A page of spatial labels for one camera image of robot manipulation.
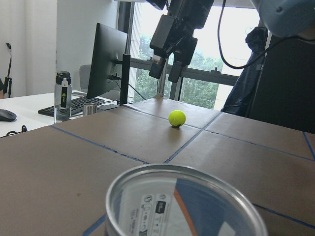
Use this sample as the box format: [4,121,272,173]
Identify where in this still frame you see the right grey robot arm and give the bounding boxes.
[149,0,315,83]

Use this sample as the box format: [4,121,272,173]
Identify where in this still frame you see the black keyboard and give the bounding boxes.
[37,97,105,117]

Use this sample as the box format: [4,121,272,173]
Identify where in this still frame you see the clear water bottle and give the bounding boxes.
[54,71,72,123]

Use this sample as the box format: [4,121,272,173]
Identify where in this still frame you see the small metal cup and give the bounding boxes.
[83,103,97,116]

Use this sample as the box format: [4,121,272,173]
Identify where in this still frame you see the black computer mouse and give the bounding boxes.
[0,109,17,122]

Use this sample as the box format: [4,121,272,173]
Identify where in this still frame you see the far yellow tennis ball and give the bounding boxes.
[168,110,186,127]

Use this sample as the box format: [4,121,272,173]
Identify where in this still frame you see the black computer monitor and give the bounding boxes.
[86,23,131,105]

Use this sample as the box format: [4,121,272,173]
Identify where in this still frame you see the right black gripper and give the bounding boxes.
[149,0,214,83]

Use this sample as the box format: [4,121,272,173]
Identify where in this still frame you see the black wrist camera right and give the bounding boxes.
[147,0,171,10]

